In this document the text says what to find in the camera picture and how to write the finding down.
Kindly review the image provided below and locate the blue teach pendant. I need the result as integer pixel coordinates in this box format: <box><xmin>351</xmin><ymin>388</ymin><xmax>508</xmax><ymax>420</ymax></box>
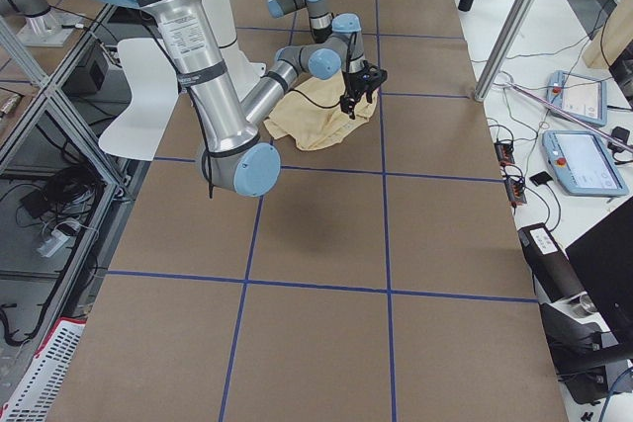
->
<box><xmin>546</xmin><ymin>70</ymin><xmax>607</xmax><ymax>127</ymax></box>
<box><xmin>542</xmin><ymin>130</ymin><xmax>629</xmax><ymax>197</ymax></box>

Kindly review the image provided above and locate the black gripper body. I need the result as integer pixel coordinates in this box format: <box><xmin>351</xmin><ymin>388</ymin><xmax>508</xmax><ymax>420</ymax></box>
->
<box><xmin>344</xmin><ymin>68</ymin><xmax>366</xmax><ymax>104</ymax></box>

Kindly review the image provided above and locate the orange connector board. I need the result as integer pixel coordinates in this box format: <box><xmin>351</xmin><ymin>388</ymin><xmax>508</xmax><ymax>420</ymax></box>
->
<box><xmin>494</xmin><ymin>140</ymin><xmax>527</xmax><ymax>209</ymax></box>

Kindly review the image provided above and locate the black monitor on stand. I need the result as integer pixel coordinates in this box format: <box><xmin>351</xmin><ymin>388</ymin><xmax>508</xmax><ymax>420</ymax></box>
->
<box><xmin>540</xmin><ymin>200</ymin><xmax>632</xmax><ymax>404</ymax></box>

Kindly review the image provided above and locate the far blue teach pendant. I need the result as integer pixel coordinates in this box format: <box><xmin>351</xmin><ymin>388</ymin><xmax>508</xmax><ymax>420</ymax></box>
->
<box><xmin>546</xmin><ymin>70</ymin><xmax>607</xmax><ymax>127</ymax></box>

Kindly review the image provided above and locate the brown cardboard box label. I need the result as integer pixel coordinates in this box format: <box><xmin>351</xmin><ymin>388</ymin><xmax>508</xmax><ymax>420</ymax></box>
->
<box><xmin>517</xmin><ymin>223</ymin><xmax>586</xmax><ymax>301</ymax></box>

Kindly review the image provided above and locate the aluminium frame post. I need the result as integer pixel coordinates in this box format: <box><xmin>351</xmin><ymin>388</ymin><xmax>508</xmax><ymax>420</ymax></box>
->
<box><xmin>474</xmin><ymin>0</ymin><xmax>535</xmax><ymax>102</ymax></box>

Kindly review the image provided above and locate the white power strip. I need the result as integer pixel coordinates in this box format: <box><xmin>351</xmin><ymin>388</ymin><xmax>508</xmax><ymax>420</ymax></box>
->
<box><xmin>37</xmin><ymin>221</ymin><xmax>80</xmax><ymax>258</ymax></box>

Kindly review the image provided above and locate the white plastic chair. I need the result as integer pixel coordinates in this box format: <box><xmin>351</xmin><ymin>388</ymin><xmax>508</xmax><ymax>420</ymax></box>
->
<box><xmin>98</xmin><ymin>38</ymin><xmax>179</xmax><ymax>161</ymax></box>

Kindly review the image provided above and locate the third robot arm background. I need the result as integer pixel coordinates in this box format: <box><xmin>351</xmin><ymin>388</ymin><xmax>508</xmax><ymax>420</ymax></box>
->
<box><xmin>1</xmin><ymin>0</ymin><xmax>71</xmax><ymax>47</ymax></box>

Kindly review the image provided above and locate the aluminium side rack frame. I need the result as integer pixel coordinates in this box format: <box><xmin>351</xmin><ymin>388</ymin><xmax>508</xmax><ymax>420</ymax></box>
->
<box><xmin>1</xmin><ymin>0</ymin><xmax>147</xmax><ymax>347</ymax></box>

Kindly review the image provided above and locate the near blue teach pendant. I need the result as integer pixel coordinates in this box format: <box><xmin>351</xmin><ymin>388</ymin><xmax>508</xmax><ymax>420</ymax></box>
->
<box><xmin>542</xmin><ymin>130</ymin><xmax>629</xmax><ymax>197</ymax></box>

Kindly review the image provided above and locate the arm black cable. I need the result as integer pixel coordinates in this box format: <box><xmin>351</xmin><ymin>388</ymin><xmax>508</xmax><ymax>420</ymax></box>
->
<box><xmin>291</xmin><ymin>31</ymin><xmax>367</xmax><ymax>110</ymax></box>

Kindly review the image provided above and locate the cream long-sleeve printed shirt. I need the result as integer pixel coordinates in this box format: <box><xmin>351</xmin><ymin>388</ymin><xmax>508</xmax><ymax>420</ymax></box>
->
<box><xmin>264</xmin><ymin>73</ymin><xmax>377</xmax><ymax>151</ymax></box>

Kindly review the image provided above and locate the white perforated plastic basket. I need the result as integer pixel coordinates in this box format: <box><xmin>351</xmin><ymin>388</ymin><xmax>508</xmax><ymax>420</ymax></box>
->
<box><xmin>1</xmin><ymin>317</ymin><xmax>86</xmax><ymax>421</ymax></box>

